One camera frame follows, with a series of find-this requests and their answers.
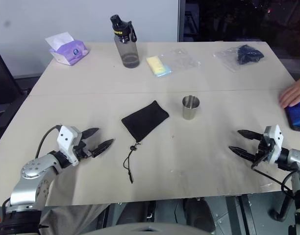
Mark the small stainless steel cup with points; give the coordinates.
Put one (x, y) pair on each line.
(190, 110)

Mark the grey sports water bottle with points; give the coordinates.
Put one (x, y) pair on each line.
(128, 49)

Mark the purple tissue pack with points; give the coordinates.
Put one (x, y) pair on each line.
(69, 52)

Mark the person's bare hand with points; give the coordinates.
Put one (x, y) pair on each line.
(295, 94)

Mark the black folded fabric item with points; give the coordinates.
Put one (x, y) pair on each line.
(249, 54)

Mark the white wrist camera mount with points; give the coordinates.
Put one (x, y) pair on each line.
(65, 139)
(277, 139)

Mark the grey window frame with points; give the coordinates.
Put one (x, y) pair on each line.
(180, 19)

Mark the grey robot body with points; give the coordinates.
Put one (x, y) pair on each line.
(150, 230)

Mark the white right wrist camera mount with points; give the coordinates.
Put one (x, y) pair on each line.
(277, 139)

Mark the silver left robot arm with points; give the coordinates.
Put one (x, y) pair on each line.
(30, 169)

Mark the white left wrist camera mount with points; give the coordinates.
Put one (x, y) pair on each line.
(65, 139)

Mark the blue sponge cloth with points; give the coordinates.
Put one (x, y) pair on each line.
(166, 72)

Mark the black smartphone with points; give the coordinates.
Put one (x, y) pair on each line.
(297, 117)

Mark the empty clear plastic bag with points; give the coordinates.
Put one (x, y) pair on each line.
(182, 60)

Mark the yellow sponge cloth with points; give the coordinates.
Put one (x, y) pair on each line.
(155, 63)

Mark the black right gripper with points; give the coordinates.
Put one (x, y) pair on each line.
(263, 148)

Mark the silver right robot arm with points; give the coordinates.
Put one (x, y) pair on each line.
(297, 159)

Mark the dark rounded shape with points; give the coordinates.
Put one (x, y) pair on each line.
(197, 213)

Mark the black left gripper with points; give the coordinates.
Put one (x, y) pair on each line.
(82, 150)

